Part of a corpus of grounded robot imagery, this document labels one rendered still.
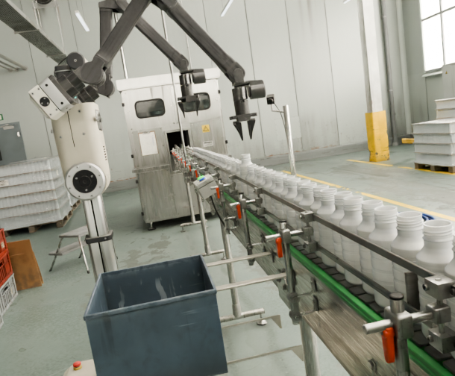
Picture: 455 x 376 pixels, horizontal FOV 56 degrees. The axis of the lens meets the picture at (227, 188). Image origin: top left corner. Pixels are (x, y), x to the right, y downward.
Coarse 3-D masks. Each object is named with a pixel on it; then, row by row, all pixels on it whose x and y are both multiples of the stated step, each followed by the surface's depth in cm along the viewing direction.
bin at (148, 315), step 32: (192, 256) 133; (256, 256) 130; (96, 288) 118; (128, 288) 131; (160, 288) 132; (192, 288) 134; (224, 288) 108; (96, 320) 100; (128, 320) 101; (160, 320) 102; (192, 320) 104; (256, 320) 134; (96, 352) 101; (128, 352) 102; (160, 352) 103; (192, 352) 105; (224, 352) 106
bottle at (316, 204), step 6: (318, 186) 100; (324, 186) 99; (318, 192) 97; (318, 198) 97; (312, 204) 99; (318, 204) 97; (312, 210) 98; (312, 222) 100; (318, 234) 98; (318, 240) 98; (318, 252) 99
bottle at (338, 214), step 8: (336, 192) 88; (344, 192) 88; (336, 200) 86; (336, 208) 87; (336, 216) 86; (336, 224) 86; (336, 232) 86; (336, 240) 87; (336, 248) 87; (336, 256) 88; (336, 264) 89; (344, 272) 87
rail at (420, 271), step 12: (240, 180) 172; (264, 192) 136; (288, 204) 112; (276, 216) 127; (288, 228) 116; (336, 228) 83; (360, 240) 73; (324, 252) 91; (384, 252) 66; (348, 264) 81; (408, 264) 60; (360, 276) 76; (420, 276) 57; (384, 288) 68; (408, 312) 62
